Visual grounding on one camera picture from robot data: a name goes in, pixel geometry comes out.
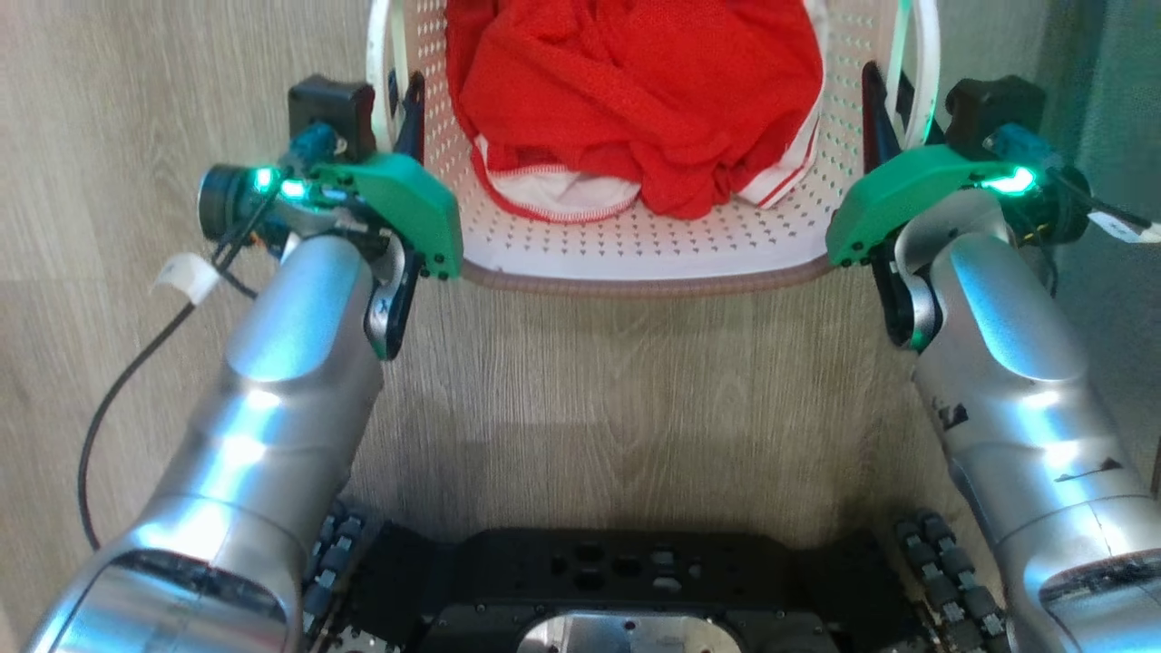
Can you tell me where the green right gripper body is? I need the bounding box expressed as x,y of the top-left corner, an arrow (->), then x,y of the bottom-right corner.
824,144 -> 1019,268

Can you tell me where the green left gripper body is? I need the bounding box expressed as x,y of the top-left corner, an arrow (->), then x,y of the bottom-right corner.
339,151 -> 464,281

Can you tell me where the white perforated plastic laundry basket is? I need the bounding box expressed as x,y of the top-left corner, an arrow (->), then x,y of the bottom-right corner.
366,0 -> 941,297

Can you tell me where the red garment with white trim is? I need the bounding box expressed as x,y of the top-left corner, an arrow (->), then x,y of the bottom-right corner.
444,0 -> 828,223

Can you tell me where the black roller wheel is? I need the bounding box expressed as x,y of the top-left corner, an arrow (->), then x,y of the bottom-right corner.
302,502 -> 384,653
893,511 -> 1013,653

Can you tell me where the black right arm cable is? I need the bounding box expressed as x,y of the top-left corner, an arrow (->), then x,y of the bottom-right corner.
1043,168 -> 1161,233

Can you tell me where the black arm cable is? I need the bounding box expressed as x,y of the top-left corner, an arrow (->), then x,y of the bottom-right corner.
77,186 -> 284,552
1043,168 -> 1161,233

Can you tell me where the white right cable label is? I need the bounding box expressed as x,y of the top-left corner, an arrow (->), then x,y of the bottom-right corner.
1086,210 -> 1161,245

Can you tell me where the white cable label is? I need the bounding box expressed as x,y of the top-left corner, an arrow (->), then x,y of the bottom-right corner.
1086,210 -> 1161,245
150,253 -> 222,306

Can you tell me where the white left cable label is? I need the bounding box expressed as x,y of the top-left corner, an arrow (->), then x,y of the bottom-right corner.
150,253 -> 222,306

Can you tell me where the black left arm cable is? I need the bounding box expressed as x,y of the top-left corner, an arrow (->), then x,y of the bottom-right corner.
77,186 -> 284,552

